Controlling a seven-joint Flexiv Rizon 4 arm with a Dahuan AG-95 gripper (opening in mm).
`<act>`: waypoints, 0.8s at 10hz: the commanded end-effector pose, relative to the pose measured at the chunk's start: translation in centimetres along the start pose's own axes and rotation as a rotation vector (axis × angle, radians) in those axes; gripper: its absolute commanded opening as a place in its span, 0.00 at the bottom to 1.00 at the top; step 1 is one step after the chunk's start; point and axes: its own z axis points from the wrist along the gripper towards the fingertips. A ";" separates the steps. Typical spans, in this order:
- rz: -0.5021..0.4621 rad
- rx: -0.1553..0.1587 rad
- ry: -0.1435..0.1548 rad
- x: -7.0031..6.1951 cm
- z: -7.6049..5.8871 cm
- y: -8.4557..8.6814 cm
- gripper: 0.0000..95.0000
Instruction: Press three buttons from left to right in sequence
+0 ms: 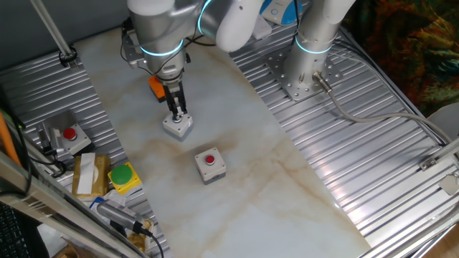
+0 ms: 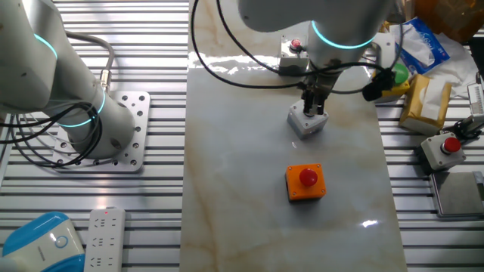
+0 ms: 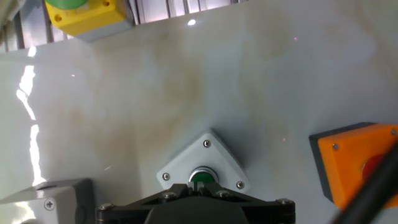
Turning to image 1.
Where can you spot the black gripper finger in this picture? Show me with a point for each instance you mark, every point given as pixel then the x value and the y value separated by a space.
pixel 172 109
pixel 182 109

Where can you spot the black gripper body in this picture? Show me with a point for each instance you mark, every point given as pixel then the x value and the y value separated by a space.
pixel 175 87

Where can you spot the orange box red mushroom button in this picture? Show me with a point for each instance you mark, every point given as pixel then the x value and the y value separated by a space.
pixel 156 87

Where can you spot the white box green button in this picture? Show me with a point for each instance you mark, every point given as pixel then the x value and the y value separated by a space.
pixel 179 129

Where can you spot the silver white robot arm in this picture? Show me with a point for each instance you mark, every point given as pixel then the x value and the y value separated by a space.
pixel 161 21

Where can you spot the yellow box green mushroom button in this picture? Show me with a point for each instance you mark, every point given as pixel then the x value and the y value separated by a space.
pixel 122 174

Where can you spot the gold tissue pack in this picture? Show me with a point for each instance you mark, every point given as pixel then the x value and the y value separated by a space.
pixel 100 172

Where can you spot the grey box red mushroom button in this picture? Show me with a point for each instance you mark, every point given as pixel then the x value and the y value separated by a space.
pixel 79 141

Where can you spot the crumpled white paper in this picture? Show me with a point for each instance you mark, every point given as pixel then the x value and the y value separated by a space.
pixel 113 197

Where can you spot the blue white plastic device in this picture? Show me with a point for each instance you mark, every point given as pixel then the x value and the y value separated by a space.
pixel 278 10

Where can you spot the metal pole with black clamp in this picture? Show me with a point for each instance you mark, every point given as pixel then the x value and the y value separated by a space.
pixel 54 32

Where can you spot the crumpled yellowish plastic wrapper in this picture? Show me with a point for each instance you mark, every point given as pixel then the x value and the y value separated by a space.
pixel 138 240

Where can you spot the orange pole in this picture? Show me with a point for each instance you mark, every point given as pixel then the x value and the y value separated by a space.
pixel 7 139

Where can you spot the brown cardboard piece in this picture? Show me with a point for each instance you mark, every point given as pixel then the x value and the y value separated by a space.
pixel 71 251

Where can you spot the black keyboard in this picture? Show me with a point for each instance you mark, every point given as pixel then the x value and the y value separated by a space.
pixel 12 236

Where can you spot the colourful patterned cloth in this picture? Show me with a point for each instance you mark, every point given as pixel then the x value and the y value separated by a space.
pixel 412 46

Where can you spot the white round object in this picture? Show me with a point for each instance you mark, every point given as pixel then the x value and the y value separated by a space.
pixel 446 122

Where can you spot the small metal plate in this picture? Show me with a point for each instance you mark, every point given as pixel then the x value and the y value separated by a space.
pixel 450 184

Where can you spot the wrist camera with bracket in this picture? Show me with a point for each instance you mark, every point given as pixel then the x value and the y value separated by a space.
pixel 131 50

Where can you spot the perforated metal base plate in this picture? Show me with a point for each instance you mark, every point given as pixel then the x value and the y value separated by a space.
pixel 283 71

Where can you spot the silver camera device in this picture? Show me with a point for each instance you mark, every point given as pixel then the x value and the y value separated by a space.
pixel 118 213

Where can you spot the aluminium frame bar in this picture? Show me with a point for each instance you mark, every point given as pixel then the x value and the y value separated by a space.
pixel 54 208

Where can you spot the aluminium rail with bracket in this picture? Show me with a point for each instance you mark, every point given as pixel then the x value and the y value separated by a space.
pixel 444 152

